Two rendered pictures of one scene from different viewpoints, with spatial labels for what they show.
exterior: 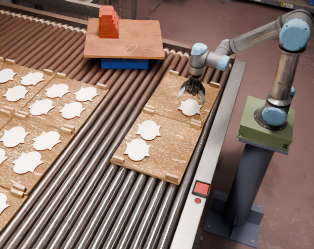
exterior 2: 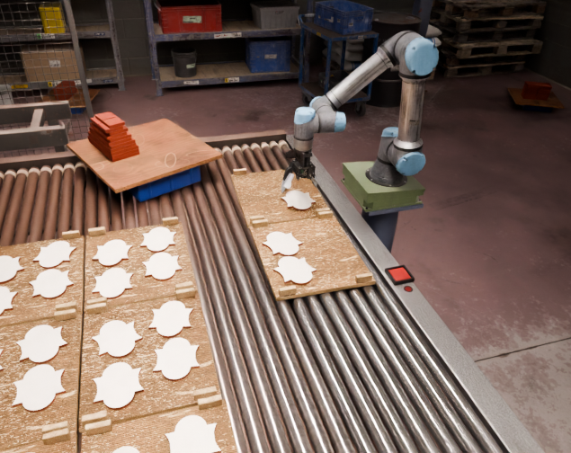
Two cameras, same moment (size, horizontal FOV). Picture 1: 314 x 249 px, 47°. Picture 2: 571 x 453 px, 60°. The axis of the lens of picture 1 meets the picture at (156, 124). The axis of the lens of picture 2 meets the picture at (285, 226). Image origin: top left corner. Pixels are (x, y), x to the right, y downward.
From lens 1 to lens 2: 0.88 m
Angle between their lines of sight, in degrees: 27
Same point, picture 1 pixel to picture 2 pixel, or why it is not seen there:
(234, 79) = not seen: hidden behind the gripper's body
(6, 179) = (169, 396)
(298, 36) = (429, 56)
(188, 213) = (414, 306)
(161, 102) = (260, 208)
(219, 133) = (352, 214)
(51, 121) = (147, 292)
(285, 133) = (412, 184)
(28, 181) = (203, 379)
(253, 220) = not seen: hidden behind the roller
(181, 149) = (338, 246)
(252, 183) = not seen: hidden behind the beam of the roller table
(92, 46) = (114, 174)
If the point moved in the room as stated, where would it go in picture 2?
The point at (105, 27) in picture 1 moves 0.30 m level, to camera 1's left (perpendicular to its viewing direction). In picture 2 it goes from (118, 144) to (41, 160)
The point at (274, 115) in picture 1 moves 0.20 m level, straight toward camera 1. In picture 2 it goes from (414, 162) to (434, 187)
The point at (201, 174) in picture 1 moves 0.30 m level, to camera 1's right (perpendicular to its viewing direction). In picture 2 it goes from (381, 261) to (440, 236)
